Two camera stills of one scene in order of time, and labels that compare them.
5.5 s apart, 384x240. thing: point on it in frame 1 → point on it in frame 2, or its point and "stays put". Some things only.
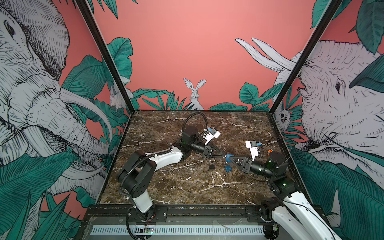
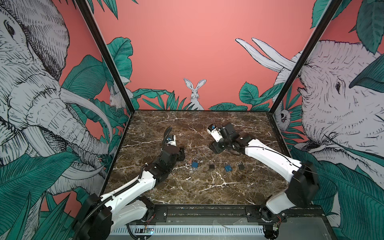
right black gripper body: (259, 168) → (223, 145)
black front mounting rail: (211, 214) stays put
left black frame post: (123, 83) stays put
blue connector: (228, 155) → (195, 164)
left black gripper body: (199, 147) → (181, 156)
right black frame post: (332, 8) stays put
